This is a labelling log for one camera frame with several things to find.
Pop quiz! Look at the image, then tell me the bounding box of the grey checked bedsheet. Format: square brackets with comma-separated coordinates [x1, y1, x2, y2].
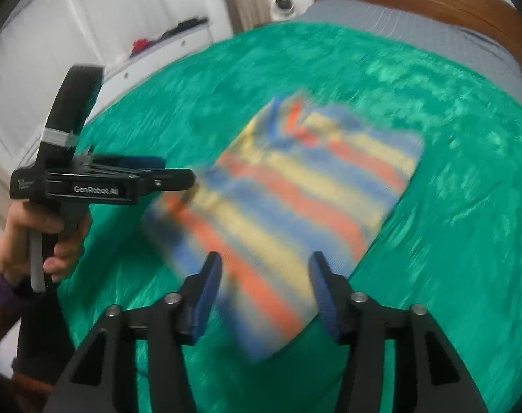
[300, 0, 522, 91]

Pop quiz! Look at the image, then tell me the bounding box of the black device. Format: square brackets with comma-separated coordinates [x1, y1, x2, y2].
[158, 16, 210, 41]

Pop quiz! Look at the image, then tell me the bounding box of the striped knitted sweater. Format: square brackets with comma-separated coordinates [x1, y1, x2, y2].
[141, 90, 425, 362]

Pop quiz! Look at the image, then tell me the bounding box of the white dresser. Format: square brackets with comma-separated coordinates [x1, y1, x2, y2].
[93, 17, 238, 115]

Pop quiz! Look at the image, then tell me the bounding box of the person's left hand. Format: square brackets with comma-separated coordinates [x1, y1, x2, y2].
[0, 200, 92, 287]

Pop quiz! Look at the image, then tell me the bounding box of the green floral blanket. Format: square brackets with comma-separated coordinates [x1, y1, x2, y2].
[55, 21, 522, 413]

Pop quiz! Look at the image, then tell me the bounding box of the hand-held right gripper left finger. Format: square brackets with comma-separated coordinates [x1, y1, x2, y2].
[42, 251, 224, 413]

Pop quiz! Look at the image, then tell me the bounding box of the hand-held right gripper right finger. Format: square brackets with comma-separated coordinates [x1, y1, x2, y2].
[308, 251, 489, 413]

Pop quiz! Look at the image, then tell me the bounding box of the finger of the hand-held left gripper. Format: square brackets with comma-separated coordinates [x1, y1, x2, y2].
[87, 154, 166, 172]
[136, 168, 197, 194]

